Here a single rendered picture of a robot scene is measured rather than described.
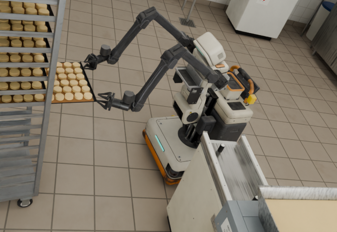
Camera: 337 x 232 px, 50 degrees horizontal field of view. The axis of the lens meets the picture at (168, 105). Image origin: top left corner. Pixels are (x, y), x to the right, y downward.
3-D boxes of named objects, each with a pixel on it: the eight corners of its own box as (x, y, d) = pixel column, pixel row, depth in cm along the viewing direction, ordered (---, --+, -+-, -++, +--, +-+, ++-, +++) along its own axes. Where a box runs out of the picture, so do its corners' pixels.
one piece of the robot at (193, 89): (185, 81, 295) (194, 59, 282) (201, 104, 278) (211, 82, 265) (168, 82, 287) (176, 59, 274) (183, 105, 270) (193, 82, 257)
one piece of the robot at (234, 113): (198, 122, 366) (231, 53, 316) (225, 164, 331) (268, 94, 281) (169, 125, 349) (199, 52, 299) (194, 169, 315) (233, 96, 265)
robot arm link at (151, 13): (155, 9, 239) (150, 1, 245) (140, 23, 243) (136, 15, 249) (191, 42, 272) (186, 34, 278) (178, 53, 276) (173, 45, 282)
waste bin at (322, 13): (334, 49, 688) (356, 18, 648) (311, 44, 671) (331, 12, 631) (321, 34, 727) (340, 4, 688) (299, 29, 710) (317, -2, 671)
